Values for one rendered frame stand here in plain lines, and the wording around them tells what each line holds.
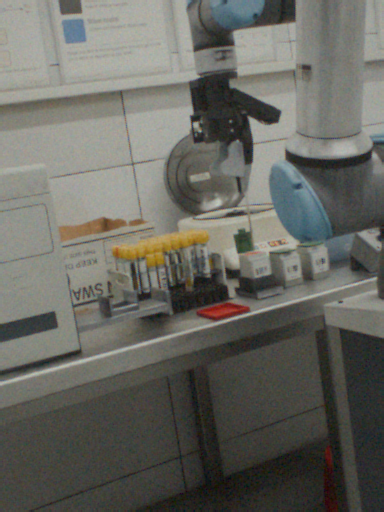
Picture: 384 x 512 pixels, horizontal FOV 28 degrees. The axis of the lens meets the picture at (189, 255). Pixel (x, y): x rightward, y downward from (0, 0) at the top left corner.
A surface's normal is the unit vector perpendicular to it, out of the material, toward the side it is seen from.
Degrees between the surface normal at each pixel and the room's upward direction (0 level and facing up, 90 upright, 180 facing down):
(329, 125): 106
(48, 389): 90
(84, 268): 87
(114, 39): 93
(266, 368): 90
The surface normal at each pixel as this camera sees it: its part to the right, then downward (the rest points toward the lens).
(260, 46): 0.48, 0.12
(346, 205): 0.34, 0.39
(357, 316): -0.88, 0.20
